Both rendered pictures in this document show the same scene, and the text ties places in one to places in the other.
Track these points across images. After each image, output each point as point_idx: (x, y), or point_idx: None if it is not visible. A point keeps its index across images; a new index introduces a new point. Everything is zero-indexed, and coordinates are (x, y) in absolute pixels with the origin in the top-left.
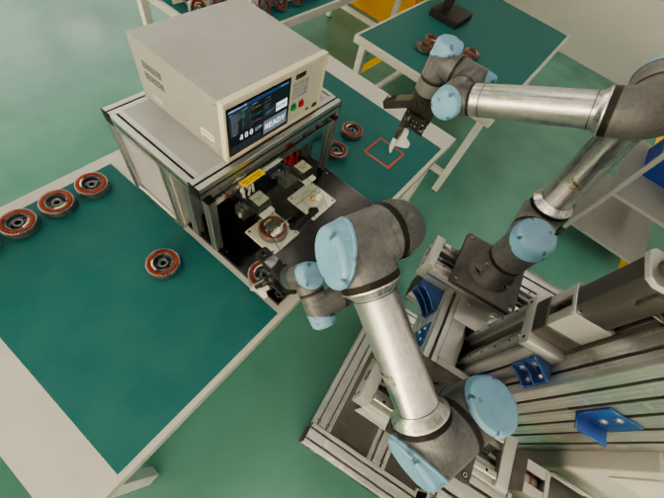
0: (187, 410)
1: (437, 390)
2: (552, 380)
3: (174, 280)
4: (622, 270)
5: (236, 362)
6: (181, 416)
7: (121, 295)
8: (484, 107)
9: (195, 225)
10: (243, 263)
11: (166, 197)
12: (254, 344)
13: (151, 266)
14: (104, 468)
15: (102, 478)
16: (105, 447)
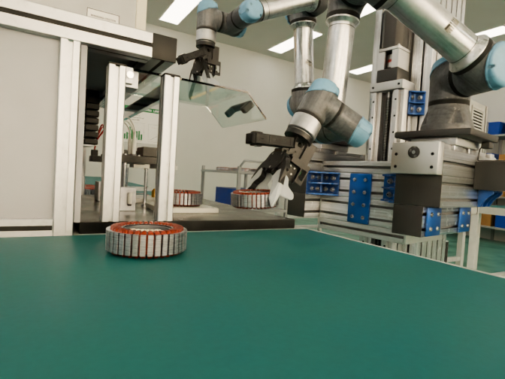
0: (487, 273)
1: (434, 109)
2: (425, 89)
3: (192, 250)
4: (387, 20)
5: (382, 247)
6: (503, 277)
7: (179, 284)
8: (272, 4)
9: (115, 191)
10: (213, 218)
11: (22, 167)
12: (352, 239)
13: (147, 230)
14: None
15: None
16: None
